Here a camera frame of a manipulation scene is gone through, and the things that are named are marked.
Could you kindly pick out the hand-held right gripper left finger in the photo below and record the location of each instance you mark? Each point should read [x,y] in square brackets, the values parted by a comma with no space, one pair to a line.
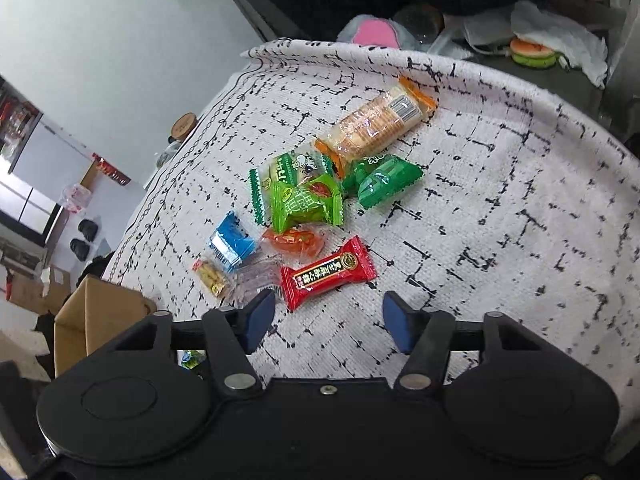
[261,321]

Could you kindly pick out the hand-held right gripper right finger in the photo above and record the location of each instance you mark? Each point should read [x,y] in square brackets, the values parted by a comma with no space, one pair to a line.
[396,324]

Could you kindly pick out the clear purple snack packet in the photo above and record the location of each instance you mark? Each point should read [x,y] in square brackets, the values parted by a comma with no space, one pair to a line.
[255,277]

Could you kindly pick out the small yellow snack packet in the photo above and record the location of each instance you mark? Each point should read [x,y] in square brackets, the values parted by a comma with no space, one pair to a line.
[210,277]

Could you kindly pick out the red snack packet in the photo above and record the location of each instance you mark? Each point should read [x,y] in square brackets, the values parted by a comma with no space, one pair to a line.
[327,275]

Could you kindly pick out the clear orange snack packet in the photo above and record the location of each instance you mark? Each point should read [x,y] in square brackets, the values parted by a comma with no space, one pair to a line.
[292,241]

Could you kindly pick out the bright green snack packet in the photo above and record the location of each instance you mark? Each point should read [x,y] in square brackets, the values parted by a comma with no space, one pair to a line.
[305,205]

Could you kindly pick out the dark green snack packet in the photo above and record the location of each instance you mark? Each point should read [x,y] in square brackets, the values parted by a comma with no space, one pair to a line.
[387,182]

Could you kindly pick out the green white cartoon snack packet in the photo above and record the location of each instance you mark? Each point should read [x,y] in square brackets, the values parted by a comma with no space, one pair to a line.
[287,166]

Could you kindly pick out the brown cardboard box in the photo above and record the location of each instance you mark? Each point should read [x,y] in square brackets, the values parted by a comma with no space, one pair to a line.
[100,315]

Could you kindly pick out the green blue snack packet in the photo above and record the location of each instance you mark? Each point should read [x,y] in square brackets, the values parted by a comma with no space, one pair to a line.
[192,358]

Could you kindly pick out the white black-patterned tablecloth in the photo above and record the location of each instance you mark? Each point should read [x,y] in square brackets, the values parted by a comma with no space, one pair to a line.
[500,210]

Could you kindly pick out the clear plastic bag with items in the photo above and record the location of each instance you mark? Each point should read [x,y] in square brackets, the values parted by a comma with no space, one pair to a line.
[167,154]

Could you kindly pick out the black slipper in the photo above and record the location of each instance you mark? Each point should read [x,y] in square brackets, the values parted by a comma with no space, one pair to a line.
[80,250]
[87,230]

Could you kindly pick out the brown instant noodle cup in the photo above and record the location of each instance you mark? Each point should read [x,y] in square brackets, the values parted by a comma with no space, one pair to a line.
[182,127]

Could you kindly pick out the red drink bottle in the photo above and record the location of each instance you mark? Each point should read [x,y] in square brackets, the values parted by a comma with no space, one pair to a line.
[112,170]

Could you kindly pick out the pink clear plastic container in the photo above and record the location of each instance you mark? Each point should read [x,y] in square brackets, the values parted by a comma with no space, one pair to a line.
[76,199]

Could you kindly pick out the flat cardboard boxes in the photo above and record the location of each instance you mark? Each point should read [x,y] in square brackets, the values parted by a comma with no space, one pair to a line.
[30,290]

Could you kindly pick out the pink grey plush toy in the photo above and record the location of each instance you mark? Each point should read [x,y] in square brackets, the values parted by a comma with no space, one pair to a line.
[372,31]

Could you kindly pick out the burger shaped toy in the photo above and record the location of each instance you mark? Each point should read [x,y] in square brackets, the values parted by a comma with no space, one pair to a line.
[532,52]

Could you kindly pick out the round glass jar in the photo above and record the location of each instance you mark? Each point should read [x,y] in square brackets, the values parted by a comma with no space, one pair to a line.
[420,20]

